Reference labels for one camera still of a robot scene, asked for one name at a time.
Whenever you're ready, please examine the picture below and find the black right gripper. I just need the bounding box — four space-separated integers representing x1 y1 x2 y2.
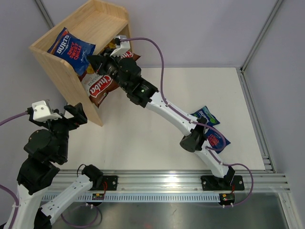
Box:
86 49 130 93

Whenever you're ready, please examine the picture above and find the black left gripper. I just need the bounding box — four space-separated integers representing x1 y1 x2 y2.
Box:
31 102 87 160

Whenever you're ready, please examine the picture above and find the blue Burts spicy chilli bag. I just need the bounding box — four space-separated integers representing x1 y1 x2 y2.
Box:
47 27 96 75

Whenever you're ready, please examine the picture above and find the brown Chuba cassava chips bag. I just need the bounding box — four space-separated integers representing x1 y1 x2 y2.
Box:
78 65 119 108

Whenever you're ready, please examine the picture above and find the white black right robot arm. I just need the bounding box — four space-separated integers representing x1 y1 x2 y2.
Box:
87 49 244 191

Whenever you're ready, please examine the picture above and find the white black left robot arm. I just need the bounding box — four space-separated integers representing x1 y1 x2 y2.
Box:
0 100 103 229

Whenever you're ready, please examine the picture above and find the light wooden shelf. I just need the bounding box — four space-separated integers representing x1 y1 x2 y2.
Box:
29 0 131 126

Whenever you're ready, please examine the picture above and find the blue Burts sea salt bag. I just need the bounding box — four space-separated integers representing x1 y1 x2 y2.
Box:
191 106 220 126

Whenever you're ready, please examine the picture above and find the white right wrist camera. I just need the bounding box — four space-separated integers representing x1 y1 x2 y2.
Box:
110 35 131 57

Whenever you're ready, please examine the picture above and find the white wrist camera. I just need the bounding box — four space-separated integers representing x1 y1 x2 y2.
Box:
28 100 62 123
110 35 131 57

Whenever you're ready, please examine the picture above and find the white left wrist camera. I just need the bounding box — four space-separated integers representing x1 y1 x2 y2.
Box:
28 100 62 123

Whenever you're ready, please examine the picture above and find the aluminium mounting rail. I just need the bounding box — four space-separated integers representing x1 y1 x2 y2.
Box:
47 169 290 191

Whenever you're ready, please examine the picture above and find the white slotted cable duct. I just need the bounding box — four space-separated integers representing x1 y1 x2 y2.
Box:
42 192 235 203

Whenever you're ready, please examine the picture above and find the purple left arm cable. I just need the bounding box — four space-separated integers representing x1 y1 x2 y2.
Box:
0 112 102 227

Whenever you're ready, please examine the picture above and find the aluminium frame post right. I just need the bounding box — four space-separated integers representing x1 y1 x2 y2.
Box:
240 0 285 73

